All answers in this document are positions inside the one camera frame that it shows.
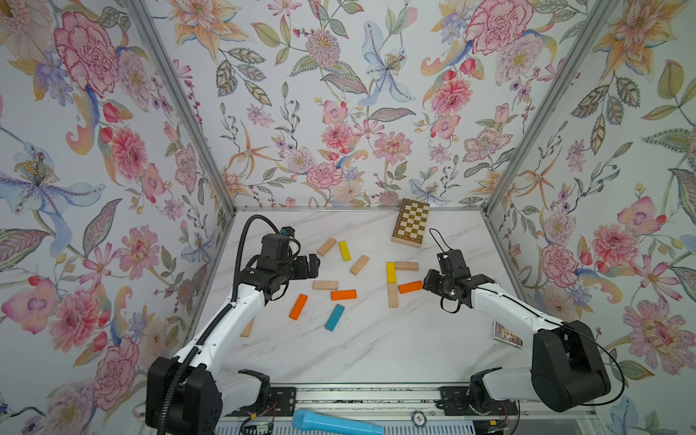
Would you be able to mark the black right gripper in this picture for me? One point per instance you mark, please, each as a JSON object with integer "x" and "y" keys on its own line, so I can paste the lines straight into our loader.
{"x": 429, "y": 280}

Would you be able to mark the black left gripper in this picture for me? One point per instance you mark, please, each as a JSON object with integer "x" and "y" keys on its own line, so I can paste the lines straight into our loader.
{"x": 314, "y": 269}

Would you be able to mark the orange block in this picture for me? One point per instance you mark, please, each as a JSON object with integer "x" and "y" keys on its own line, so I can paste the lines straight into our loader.
{"x": 342, "y": 295}
{"x": 410, "y": 287}

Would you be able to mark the natural wood block top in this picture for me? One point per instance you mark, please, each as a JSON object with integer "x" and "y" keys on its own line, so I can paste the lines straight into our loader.
{"x": 406, "y": 266}

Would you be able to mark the yellow block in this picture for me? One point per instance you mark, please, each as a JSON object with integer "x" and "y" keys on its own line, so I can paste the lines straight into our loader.
{"x": 391, "y": 273}
{"x": 344, "y": 250}

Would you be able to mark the natural wood block diagonal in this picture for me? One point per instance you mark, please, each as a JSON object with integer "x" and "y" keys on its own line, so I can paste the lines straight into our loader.
{"x": 359, "y": 265}

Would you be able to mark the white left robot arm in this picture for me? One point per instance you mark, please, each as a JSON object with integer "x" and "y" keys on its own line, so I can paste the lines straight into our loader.
{"x": 184, "y": 394}

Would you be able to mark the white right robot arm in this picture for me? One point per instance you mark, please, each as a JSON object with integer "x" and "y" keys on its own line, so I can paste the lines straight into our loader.
{"x": 566, "y": 367}

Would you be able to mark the orange block diagonal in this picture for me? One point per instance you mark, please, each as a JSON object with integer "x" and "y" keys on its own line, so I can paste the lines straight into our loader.
{"x": 298, "y": 307}

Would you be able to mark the small card box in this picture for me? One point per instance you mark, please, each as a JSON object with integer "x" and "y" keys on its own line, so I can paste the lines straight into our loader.
{"x": 504, "y": 335}

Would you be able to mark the wooden chessboard box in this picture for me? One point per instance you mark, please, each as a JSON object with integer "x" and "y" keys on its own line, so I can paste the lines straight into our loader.
{"x": 411, "y": 223}

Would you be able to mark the teal block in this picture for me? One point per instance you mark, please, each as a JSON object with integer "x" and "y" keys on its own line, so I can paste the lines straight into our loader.
{"x": 334, "y": 318}

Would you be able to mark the blue microphone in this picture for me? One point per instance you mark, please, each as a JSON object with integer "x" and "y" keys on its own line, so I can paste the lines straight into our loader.
{"x": 305, "y": 420}

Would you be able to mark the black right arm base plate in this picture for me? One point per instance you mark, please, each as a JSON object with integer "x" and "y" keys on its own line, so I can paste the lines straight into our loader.
{"x": 473, "y": 399}

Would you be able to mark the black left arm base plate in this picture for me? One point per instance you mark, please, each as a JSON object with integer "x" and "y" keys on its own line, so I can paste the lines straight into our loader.
{"x": 275, "y": 401}

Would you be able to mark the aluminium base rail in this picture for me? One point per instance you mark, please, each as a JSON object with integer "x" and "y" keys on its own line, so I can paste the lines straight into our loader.
{"x": 400, "y": 401}

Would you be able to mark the aluminium left corner post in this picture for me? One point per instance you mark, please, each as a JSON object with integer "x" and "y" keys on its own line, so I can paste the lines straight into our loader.
{"x": 148, "y": 32}

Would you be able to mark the aluminium corner post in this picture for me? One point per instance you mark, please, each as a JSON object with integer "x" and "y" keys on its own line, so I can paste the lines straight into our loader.
{"x": 148, "y": 32}
{"x": 588, "y": 32}

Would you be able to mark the aluminium right corner post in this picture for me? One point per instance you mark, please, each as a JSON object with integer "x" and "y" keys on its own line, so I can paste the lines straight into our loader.
{"x": 588, "y": 32}

